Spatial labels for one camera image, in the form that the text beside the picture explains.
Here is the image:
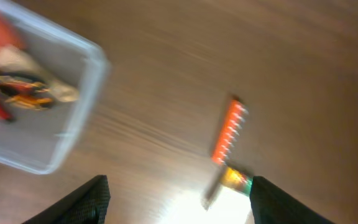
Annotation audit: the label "orange scraper wooden handle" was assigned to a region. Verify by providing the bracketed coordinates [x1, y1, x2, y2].
[0, 15, 79, 103]

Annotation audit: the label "orange screwdriver bit holder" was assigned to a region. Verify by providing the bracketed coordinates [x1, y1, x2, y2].
[211, 96, 249, 165]

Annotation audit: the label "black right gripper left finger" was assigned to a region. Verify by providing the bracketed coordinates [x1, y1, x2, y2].
[24, 175, 111, 224]

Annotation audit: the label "clear plastic container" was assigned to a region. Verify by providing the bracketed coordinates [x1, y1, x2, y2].
[0, 1, 109, 174]

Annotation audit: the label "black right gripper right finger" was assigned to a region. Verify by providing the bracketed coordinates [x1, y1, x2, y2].
[250, 176, 333, 224]

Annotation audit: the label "yellow black needle-nose pliers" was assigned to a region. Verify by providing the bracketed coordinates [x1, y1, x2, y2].
[0, 71, 55, 110]

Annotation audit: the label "clear box coloured wall plugs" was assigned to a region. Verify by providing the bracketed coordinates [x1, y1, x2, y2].
[160, 166, 255, 224]

